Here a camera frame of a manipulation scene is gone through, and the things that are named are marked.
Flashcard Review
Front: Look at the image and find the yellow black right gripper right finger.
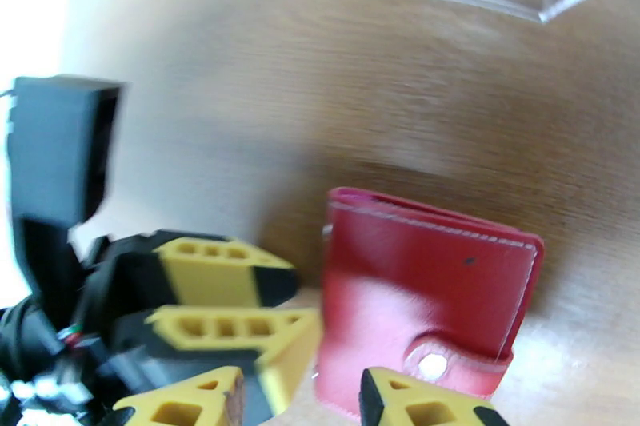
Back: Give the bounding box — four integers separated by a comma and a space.
358, 367, 509, 426

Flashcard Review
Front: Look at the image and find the red leather card holder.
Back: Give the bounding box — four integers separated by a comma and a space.
314, 187, 545, 423

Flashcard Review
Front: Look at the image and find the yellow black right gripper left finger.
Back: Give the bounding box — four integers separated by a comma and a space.
112, 365, 246, 426

